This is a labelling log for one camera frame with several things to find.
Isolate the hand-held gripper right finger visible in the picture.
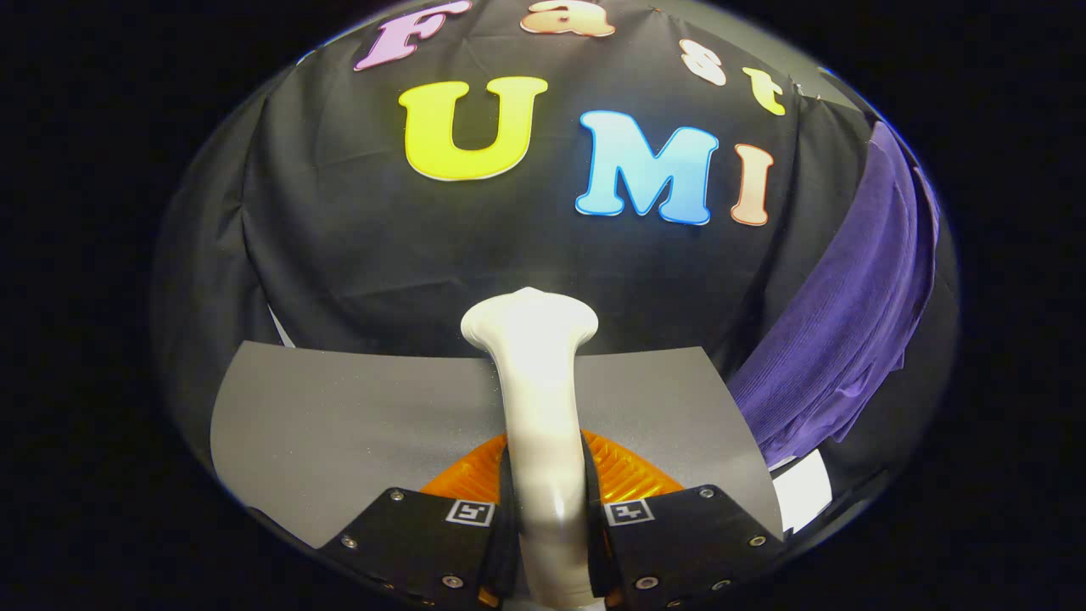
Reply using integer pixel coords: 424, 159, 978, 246
581, 429, 786, 611

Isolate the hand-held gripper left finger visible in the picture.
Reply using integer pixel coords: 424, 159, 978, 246
318, 431, 520, 611

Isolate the white garment steamer head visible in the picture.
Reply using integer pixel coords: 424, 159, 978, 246
461, 287, 600, 611

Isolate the purple corduroy jacket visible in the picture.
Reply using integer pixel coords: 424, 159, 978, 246
728, 121, 941, 469

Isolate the white card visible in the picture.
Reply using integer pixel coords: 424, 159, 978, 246
768, 450, 834, 534

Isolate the black backdrop cloth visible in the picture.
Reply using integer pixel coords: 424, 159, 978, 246
153, 0, 960, 510

